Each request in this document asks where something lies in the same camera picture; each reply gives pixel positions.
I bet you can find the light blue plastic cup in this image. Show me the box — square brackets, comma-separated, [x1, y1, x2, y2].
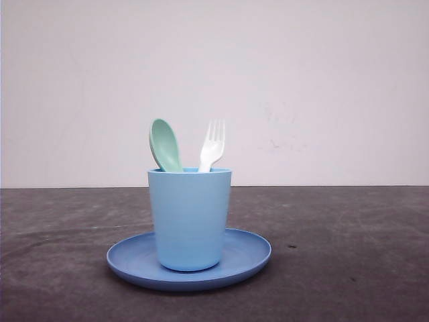
[147, 168, 232, 272]

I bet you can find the blue plastic plate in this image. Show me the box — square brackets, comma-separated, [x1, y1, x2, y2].
[106, 228, 272, 292]

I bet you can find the mint green plastic spoon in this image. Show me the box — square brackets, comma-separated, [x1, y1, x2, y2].
[149, 119, 183, 172]

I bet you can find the white plastic fork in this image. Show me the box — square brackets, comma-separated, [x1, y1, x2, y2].
[198, 120, 225, 172]

